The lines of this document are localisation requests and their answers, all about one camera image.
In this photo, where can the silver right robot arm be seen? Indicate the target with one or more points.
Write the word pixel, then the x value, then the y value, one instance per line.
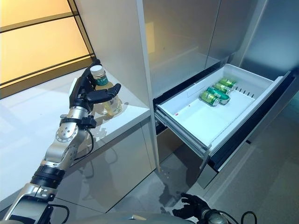
pixel 217 219

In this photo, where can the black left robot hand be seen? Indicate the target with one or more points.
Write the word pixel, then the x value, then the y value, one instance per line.
pixel 80 93

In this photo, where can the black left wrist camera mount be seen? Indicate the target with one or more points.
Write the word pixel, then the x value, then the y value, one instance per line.
pixel 87 121

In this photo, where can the white fridge drawer steel front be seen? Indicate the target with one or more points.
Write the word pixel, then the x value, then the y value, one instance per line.
pixel 198 119

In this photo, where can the white fridge enclosure panel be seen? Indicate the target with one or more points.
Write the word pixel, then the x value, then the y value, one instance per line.
pixel 116 46

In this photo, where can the window with dark frame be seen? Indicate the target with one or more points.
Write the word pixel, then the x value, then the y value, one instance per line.
pixel 35 35

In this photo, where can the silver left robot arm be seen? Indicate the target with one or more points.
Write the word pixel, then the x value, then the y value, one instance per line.
pixel 65 134

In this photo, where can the stainless steel fridge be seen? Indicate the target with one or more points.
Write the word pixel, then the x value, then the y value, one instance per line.
pixel 182 35

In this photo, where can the green drink can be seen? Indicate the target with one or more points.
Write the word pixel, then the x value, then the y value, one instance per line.
pixel 222 88
pixel 219 95
pixel 227 81
pixel 208 98

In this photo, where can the clear yellow drink bottle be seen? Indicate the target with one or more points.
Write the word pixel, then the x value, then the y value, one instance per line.
pixel 102 81

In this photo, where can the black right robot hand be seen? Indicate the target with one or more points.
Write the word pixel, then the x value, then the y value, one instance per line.
pixel 194 207

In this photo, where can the grey robot torso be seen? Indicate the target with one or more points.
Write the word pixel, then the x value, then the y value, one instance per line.
pixel 130 220

